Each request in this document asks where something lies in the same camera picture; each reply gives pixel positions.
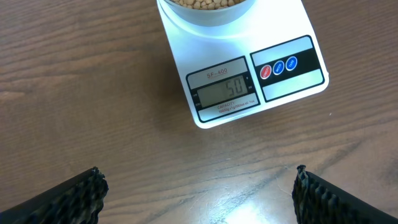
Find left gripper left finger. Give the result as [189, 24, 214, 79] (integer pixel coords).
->
[1, 167, 109, 224]

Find white digital kitchen scale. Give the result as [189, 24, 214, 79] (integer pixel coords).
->
[157, 0, 329, 129]

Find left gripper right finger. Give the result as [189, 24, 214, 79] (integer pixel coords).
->
[292, 165, 397, 224]

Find soybeans in bowl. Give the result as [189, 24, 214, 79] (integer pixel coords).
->
[170, 0, 245, 10]

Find grey round bowl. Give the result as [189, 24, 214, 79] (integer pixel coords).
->
[160, 0, 256, 27]

